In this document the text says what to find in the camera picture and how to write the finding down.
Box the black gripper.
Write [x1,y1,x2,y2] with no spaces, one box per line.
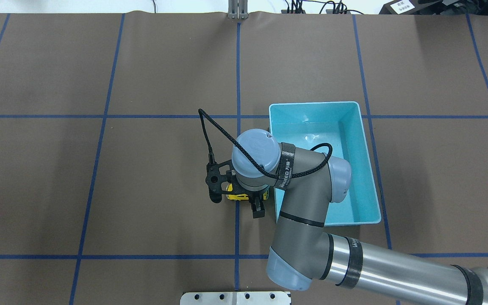
[244,189,269,219]

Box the yellow beetle toy car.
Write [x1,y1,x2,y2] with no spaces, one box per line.
[225,183,269,201]

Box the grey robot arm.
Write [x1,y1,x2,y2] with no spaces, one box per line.
[232,129,488,305]

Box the turquoise plastic bin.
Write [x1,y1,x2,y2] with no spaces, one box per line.
[269,102,382,227]

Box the black box with label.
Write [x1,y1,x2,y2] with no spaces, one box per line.
[378,0,424,15]

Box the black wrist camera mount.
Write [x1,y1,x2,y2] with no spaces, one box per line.
[205,154,234,203]

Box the white metal base plate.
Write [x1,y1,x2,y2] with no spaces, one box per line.
[180,291,292,305]

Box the black braided camera cable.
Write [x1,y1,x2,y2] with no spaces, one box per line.
[198,108,333,178]

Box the aluminium frame post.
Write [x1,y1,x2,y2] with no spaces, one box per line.
[227,0,249,20]

